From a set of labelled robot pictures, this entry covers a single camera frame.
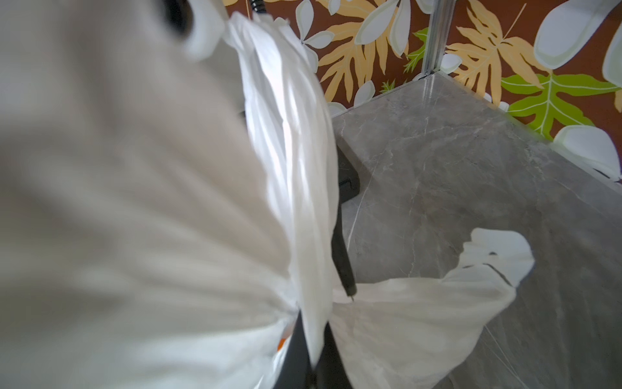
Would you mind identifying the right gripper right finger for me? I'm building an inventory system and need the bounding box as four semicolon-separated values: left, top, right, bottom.
314;324;352;389

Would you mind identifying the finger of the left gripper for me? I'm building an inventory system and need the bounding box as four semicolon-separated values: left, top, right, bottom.
331;206;357;298

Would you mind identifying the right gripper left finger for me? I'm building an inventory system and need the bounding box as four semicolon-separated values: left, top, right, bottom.
273;314;313;389

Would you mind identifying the white plastic bag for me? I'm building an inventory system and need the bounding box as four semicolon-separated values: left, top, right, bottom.
1;1;535;388

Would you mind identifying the black tool case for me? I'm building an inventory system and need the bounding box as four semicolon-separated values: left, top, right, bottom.
337;147;361;204

